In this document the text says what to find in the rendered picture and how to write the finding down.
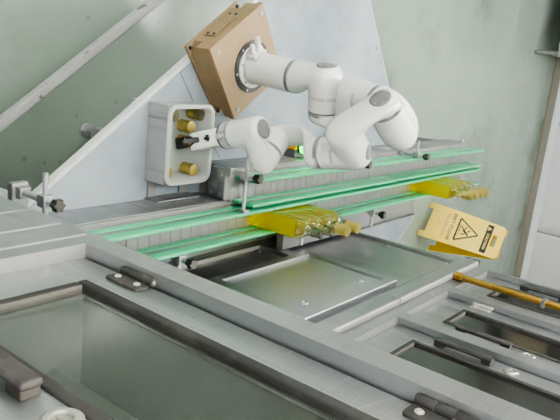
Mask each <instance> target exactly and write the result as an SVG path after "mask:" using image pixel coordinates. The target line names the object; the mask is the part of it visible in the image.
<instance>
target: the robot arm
mask: <svg viewBox="0 0 560 420"><path fill-rule="evenodd" d="M254 40H255V41H254V43H255V45H254V44H253V43H252V44H250V47H249V48H248V49H247V50H246V51H245V52H244V54H243V55H242V58H241V61H240V64H239V77H240V80H241V82H242V84H243V85H244V86H245V87H247V88H255V87H257V86H258V85H261V86H264V87H268V88H274V89H277V90H281V91H284V92H288V93H302V92H304V91H306V90H308V107H307V115H308V118H309V120H310V121H311V122H312V123H314V124H316V125H318V126H319V127H322V128H325V129H326V130H325V136H314V135H313V134H312V133H311V132H310V131H309V130H307V129H306V128H305V127H302V126H299V125H297V124H278V125H274V126H271V127H270V125H269V123H268V121H267V119H266V118H264V117H262V116H253V117H245V118H240V119H236V120H232V121H227V122H221V123H220V124H219V125H218V126H217V127H216V128H212V129H208V130H204V131H200V132H194V133H191V134H190V135H189V136H190V137H178V138H175V140H176V146H177V149H182V148H187V147H191V150H192V151H199V150H206V149H212V148H223V149H227V150H228V149H233V148H245V149H246V151H247V155H248V158H249V160H250V163H251V164H252V166H253V168H254V169H255V170H256V171H257V172H259V173H261V174H269V173H270V172H272V171H273V169H274V168H275V167H276V166H277V164H278V162H279V161H280V159H281V157H282V156H283V154H284V153H285V152H286V150H287V149H288V147H291V146H303V156H304V160H305V163H306V164H307V165H308V166H309V167H310V168H312V169H337V170H358V169H362V168H365V167H366V166H367V165H368V164H369V163H370V161H371V158H372V149H371V146H370V144H369V142H368V140H367V138H366V136H365V135H364V133H365V132H366V131H367V130H368V128H369V127H371V126H372V125H373V126H374V127H375V129H376V131H377V133H378V135H379V137H380V138H381V139H382V140H383V142H384V143H385V144H387V145H388V146H389V147H390V148H393V149H395V150H399V151H403V150H407V149H409V148H411V147H412V146H413V144H414V143H415V142H416V140H417V138H418V119H417V116H416V114H415V112H414V111H413V108H412V107H411V105H410V104H409V103H408V101H407V100H406V99H405V98H404V97H403V96H402V95H401V94H399V93H398V92H396V91H395V90H393V89H391V88H390V87H387V86H384V85H381V84H378V83H375V82H371V81H368V80H365V79H362V78H360V77H352V76H349V77H343V71H342V69H341V68H340V67H339V66H338V65H337V64H335V63H330V62H307V61H303V60H298V59H293V58H290V57H282V56H278V55H274V54H270V53H268V52H267V49H263V46H262V45H261V40H260V37H259V36H256V37H254ZM189 138H190V139H189ZM189 143H191V144H190V145H188V144H189Z"/></svg>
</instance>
